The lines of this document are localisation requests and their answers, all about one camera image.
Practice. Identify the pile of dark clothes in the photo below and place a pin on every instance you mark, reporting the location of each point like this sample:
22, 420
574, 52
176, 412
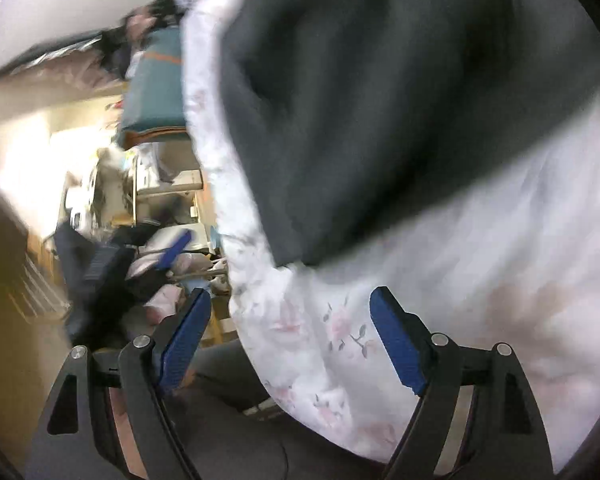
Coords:
130, 35

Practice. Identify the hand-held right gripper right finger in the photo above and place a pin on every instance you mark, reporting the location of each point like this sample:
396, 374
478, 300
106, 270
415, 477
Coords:
397, 345

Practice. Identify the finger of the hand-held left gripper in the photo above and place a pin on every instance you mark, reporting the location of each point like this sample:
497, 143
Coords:
176, 249

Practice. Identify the dark grey pants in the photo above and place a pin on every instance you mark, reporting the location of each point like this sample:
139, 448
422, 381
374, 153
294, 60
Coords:
380, 110

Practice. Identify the bed with floral sheet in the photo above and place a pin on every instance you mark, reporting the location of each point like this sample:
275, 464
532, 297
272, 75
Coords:
455, 320

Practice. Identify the pink padded garment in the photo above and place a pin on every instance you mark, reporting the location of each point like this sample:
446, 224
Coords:
155, 265

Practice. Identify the hanging pinkish curtain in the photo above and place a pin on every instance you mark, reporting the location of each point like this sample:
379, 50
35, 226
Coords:
55, 62

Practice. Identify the person's grey trouser leg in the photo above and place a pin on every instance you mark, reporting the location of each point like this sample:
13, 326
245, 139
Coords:
230, 375

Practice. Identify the teal bed end board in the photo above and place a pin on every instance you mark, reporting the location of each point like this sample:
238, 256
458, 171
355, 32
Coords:
152, 90

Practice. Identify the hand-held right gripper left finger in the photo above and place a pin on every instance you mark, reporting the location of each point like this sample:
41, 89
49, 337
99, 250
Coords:
182, 340

